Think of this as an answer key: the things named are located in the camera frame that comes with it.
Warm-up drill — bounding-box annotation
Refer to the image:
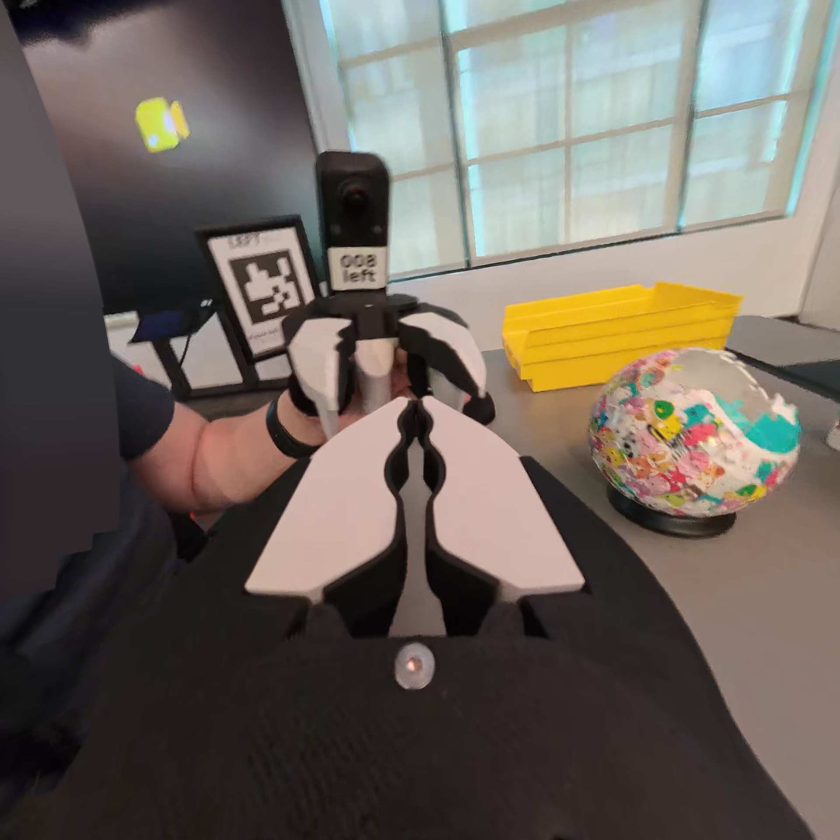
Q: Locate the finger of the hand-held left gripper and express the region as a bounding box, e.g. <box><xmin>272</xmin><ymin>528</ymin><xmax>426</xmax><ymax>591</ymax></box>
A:
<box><xmin>398</xmin><ymin>310</ymin><xmax>492</xmax><ymax>421</ymax></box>
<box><xmin>287</xmin><ymin>314</ymin><xmax>361</xmax><ymax>439</ymax></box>

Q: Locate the black rolling stand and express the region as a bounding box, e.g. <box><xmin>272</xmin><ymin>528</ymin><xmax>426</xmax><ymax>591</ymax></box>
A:
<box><xmin>128</xmin><ymin>298</ymin><xmax>263</xmax><ymax>401</ymax></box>

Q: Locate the person's left forearm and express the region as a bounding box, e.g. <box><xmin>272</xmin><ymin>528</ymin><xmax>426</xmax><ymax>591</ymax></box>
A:
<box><xmin>128</xmin><ymin>400</ymin><xmax>309</xmax><ymax>514</ymax></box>

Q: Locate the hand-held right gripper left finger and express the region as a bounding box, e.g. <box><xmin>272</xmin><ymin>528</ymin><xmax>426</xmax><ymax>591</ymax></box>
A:
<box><xmin>244</xmin><ymin>395</ymin><xmax>421</xmax><ymax>636</ymax></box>

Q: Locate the person's dark clothing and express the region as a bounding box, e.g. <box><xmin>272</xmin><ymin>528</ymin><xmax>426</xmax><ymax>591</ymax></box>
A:
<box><xmin>108</xmin><ymin>357</ymin><xmax>177</xmax><ymax>463</ymax></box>

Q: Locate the black wristband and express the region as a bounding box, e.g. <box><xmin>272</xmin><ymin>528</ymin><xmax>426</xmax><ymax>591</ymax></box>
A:
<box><xmin>266</xmin><ymin>392</ymin><xmax>322</xmax><ymax>460</ymax></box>

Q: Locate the paned glass window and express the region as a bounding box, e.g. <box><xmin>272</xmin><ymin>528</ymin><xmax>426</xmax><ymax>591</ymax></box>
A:
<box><xmin>322</xmin><ymin>0</ymin><xmax>831</xmax><ymax>277</ymax></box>

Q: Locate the yellow plastic bin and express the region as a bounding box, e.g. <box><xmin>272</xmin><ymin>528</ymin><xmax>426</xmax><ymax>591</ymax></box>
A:
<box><xmin>502</xmin><ymin>282</ymin><xmax>746</xmax><ymax>393</ymax></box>

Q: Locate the person's left hand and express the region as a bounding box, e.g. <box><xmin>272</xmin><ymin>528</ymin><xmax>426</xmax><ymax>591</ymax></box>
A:
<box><xmin>308</xmin><ymin>346</ymin><xmax>421</xmax><ymax>457</ymax></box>

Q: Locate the black round ball stand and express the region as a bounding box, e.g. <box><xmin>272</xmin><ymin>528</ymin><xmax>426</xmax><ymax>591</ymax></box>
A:
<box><xmin>607</xmin><ymin>486</ymin><xmax>737</xmax><ymax>539</ymax></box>

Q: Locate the dark grey desk panel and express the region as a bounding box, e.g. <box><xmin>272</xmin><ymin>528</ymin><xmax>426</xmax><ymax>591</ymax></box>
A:
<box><xmin>725</xmin><ymin>315</ymin><xmax>840</xmax><ymax>395</ymax></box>

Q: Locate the colourful puzzle ball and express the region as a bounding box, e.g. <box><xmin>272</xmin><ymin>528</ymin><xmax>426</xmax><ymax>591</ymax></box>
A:
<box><xmin>588</xmin><ymin>348</ymin><xmax>803</xmax><ymax>519</ymax></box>

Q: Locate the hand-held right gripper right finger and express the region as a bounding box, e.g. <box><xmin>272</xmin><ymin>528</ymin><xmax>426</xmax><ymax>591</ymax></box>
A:
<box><xmin>417</xmin><ymin>394</ymin><xmax>586</xmax><ymax>636</ymax></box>

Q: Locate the framed black-white marker sign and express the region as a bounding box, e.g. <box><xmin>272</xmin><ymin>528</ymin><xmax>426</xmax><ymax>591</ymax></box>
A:
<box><xmin>196</xmin><ymin>215</ymin><xmax>324</xmax><ymax>362</ymax></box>

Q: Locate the large black display screen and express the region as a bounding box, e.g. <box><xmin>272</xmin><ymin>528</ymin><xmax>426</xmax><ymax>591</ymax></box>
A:
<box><xmin>20</xmin><ymin>0</ymin><xmax>324</xmax><ymax>317</ymax></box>

